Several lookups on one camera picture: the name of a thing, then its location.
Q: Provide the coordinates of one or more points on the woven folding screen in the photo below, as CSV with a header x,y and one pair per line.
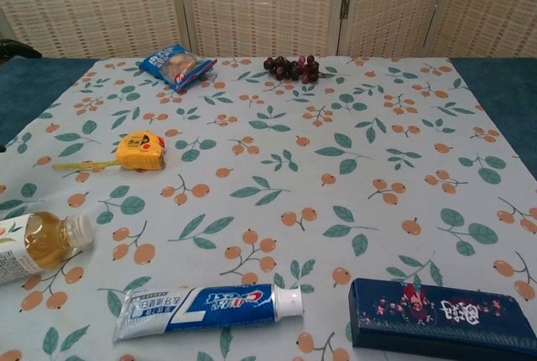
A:
x,y
260,0

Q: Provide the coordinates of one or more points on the black object at table edge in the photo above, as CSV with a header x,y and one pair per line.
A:
x,y
17,48

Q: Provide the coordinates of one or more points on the dark red grape bunch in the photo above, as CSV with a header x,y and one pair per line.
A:
x,y
289,68

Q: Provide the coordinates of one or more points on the floral patterned tablecloth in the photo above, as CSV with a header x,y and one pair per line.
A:
x,y
293,176

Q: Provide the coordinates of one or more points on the blue white toothpaste tube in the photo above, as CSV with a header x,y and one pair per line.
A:
x,y
201,307

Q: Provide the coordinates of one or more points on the blue snack packet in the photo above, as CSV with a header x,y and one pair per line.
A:
x,y
176,65

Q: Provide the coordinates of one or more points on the yellow tape measure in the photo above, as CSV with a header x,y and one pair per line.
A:
x,y
138,152

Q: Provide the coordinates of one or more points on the dark blue floral box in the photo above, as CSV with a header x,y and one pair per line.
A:
x,y
419,319

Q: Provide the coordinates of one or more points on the metal screen hinge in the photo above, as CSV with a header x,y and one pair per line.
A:
x,y
345,7

